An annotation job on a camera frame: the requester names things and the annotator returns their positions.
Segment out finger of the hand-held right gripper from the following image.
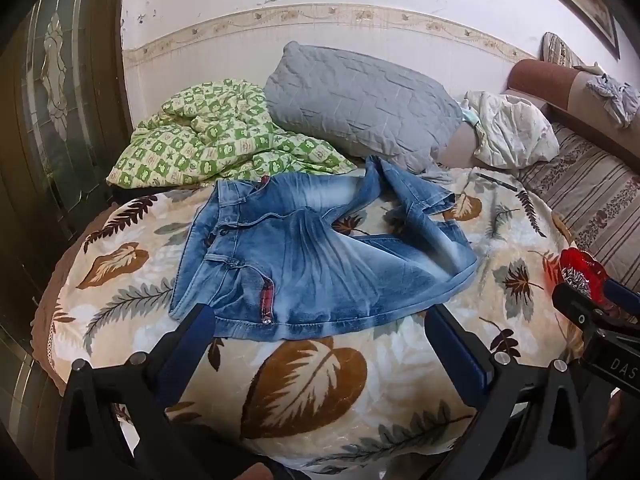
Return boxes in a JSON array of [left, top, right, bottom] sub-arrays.
[[551, 282, 640, 337], [605, 269, 640, 311]]

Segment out red glass dish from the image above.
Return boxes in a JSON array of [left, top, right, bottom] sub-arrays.
[[558, 248, 617, 312]]

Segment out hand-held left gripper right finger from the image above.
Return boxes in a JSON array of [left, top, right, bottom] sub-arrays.
[[424, 304, 587, 480]]

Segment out grey quilted pillow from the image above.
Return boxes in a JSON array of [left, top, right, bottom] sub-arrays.
[[262, 41, 463, 173]]

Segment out dark wooden glazed door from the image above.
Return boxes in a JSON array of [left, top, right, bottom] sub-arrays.
[[0, 0, 132, 461]]

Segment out white crumpled cloth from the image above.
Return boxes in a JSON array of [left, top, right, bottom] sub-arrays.
[[462, 90, 560, 170]]

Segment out framed wall picture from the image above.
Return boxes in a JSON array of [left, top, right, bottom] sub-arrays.
[[502, 0, 622, 60]]

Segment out striped cushion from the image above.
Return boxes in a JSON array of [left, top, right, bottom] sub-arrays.
[[541, 31, 588, 68]]

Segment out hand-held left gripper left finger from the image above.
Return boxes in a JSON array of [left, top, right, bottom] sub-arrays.
[[54, 304, 217, 480]]

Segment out grey crumpled garment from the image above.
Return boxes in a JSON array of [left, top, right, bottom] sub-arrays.
[[585, 62, 640, 128]]

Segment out leaf print blanket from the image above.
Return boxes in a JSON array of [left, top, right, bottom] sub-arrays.
[[30, 162, 596, 473]]

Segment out blue denim pants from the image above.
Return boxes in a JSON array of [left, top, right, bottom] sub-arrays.
[[169, 156, 479, 342]]

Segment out green checked quilt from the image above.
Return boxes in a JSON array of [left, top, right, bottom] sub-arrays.
[[105, 78, 358, 188]]

